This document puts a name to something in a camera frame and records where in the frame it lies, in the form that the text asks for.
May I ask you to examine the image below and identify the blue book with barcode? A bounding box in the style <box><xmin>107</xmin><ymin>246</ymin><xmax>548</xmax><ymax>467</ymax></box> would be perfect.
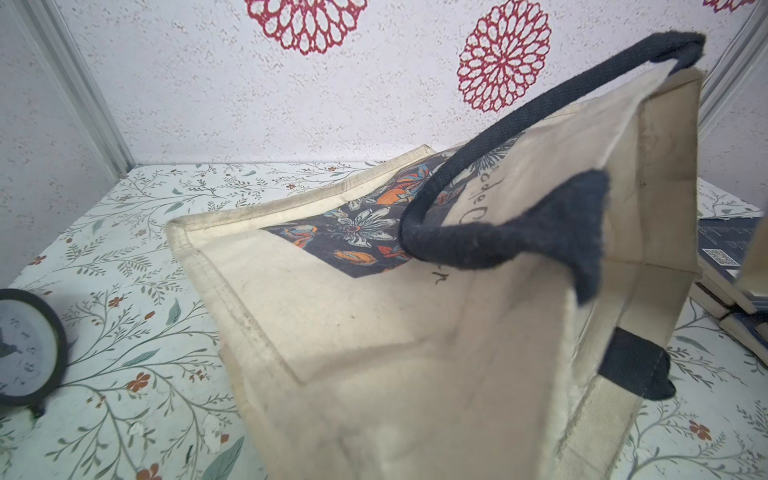
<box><xmin>689</xmin><ymin>217</ymin><xmax>768</xmax><ymax>364</ymax></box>

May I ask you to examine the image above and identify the cream canvas tote bag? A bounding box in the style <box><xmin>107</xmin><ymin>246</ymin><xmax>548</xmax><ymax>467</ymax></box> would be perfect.
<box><xmin>166</xmin><ymin>31</ymin><xmax>705</xmax><ymax>479</ymax></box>

